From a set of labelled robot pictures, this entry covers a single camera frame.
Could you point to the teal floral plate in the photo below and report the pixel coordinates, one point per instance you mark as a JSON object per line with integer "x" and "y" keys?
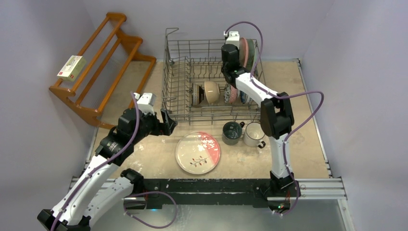
{"x": 252, "y": 54}

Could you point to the grey wire dish rack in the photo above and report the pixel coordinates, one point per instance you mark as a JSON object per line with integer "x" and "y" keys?
{"x": 194, "y": 61}

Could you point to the blue white pattern bowl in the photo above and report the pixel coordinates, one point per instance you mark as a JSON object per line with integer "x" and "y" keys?
{"x": 245, "y": 99}

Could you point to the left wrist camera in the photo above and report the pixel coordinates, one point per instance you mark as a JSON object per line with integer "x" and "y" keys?
{"x": 145, "y": 102}

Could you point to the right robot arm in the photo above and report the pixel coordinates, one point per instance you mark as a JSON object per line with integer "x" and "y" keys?
{"x": 276, "y": 115}

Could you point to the small cardboard box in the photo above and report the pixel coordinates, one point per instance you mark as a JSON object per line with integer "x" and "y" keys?
{"x": 72, "y": 68}

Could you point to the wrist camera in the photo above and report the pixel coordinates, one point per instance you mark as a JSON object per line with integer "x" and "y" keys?
{"x": 232, "y": 37}
{"x": 145, "y": 102}

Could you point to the wooden shelf rack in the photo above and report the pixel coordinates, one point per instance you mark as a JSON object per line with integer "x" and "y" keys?
{"x": 131, "y": 46}

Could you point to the white ribbed mug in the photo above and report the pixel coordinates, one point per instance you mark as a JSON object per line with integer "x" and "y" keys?
{"x": 253, "y": 136}

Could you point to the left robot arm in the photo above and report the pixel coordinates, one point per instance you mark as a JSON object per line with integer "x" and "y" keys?
{"x": 85, "y": 203}

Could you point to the dark green mug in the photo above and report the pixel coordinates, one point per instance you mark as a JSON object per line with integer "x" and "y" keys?
{"x": 231, "y": 132}

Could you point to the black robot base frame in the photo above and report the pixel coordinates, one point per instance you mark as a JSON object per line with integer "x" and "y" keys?
{"x": 277, "y": 195}

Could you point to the brown floral pattern bowl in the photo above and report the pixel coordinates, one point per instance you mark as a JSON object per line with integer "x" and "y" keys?
{"x": 230, "y": 93}

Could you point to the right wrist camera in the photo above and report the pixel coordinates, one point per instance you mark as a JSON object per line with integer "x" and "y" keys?
{"x": 232, "y": 37}

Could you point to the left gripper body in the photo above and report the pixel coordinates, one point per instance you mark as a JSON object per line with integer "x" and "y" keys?
{"x": 150, "y": 125}

